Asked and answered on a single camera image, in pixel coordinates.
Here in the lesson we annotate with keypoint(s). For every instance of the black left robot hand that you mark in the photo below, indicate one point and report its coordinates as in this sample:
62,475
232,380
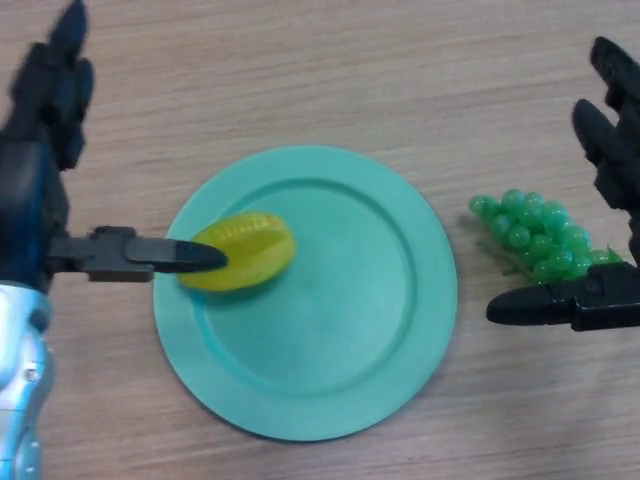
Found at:
30,180

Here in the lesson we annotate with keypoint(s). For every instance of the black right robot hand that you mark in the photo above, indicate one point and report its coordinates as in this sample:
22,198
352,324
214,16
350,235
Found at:
605,305

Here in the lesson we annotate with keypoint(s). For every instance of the yellow starfruit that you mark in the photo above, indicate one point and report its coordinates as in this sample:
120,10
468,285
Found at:
255,250

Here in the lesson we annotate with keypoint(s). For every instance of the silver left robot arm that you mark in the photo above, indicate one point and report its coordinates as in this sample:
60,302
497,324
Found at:
20,380

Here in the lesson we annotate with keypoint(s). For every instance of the green round plate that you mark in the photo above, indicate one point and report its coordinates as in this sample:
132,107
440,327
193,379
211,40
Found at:
340,325

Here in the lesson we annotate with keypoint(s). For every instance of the green grape bunch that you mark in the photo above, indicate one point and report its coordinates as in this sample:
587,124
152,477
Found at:
540,235

